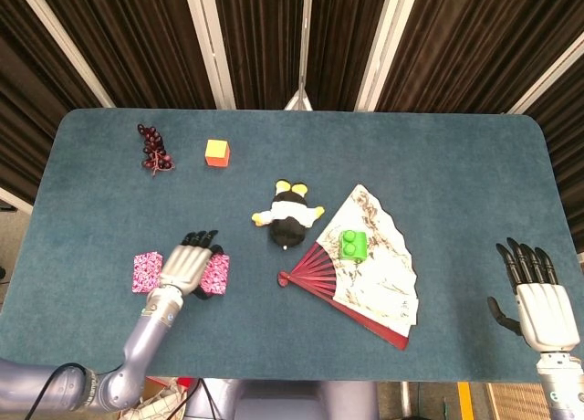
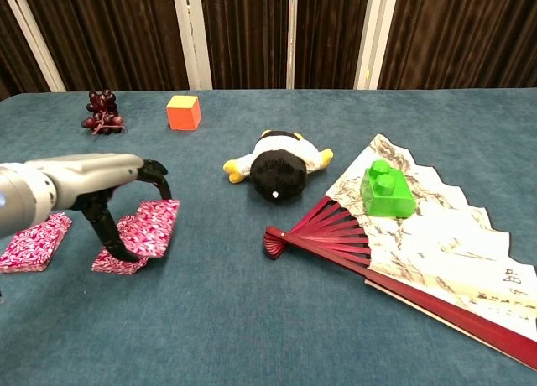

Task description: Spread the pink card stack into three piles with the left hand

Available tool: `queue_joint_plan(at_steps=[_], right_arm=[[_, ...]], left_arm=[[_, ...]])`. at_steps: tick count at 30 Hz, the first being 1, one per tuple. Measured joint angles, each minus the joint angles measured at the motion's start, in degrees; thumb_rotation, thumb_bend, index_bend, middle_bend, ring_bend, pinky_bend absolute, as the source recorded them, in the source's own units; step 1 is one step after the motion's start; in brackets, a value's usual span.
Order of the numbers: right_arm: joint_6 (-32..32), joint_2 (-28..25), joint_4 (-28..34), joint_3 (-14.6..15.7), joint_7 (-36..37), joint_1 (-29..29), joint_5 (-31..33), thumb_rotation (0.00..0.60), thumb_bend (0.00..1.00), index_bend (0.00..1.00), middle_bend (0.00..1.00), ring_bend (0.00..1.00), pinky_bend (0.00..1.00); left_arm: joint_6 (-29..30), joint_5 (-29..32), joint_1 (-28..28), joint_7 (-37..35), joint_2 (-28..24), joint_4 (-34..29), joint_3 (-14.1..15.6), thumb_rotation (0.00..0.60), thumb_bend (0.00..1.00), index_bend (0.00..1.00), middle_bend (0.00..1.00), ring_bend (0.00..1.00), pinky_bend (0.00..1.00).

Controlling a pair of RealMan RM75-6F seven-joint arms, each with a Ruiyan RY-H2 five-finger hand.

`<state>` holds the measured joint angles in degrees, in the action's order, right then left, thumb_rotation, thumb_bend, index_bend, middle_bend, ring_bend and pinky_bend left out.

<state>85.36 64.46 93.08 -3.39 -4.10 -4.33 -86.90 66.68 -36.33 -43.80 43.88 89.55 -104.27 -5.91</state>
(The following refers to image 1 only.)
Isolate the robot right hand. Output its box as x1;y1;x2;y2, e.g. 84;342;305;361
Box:
486;236;584;353

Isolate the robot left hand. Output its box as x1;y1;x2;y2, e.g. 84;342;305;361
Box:
157;229;225;301

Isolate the blue felt covered table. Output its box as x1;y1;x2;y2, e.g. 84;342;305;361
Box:
0;108;584;384

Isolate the black white penguin plush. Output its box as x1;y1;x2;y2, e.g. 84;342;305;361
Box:
251;178;327;251

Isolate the orange and yellow cube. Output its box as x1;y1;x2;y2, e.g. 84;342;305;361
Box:
204;139;231;168

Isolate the dark purple grape bunch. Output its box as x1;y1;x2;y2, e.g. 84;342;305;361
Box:
137;123;176;178

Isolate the red ribbed paper folding fan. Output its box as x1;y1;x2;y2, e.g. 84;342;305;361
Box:
276;184;420;351

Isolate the grey robot torso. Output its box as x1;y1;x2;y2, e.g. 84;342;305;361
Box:
200;377;381;420

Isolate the green toy building brick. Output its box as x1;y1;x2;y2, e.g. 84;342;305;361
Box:
338;229;369;261

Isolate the dark brown curtain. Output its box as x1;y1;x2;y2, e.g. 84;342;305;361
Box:
0;0;584;229

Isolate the thin grey pole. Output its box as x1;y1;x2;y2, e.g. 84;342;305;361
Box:
282;0;316;111

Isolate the black cable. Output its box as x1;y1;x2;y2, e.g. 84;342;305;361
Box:
35;362;89;415
182;377;216;420

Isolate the white metal frame post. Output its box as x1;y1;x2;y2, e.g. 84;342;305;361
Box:
0;186;34;216
354;0;422;112
182;0;237;110
12;0;116;109
506;40;584;115

